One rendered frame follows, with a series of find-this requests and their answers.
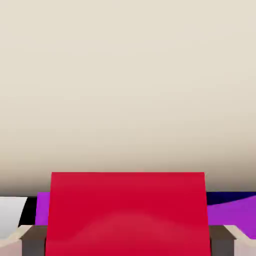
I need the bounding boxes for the large white box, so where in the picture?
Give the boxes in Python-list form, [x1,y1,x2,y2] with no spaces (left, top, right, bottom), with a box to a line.
[0,196,28,240]

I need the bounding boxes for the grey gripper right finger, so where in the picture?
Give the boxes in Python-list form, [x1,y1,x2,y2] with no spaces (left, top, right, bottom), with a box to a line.
[208,224,256,256]

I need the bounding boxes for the small red cube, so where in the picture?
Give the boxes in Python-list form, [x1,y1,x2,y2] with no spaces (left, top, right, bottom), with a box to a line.
[44,171,212,256]

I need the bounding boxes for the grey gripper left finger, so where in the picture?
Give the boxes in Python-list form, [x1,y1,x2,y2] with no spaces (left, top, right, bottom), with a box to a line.
[0,224,49,256]

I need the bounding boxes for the large purple box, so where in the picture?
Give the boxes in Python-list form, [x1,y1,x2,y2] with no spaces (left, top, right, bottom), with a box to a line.
[34,191,256,240]

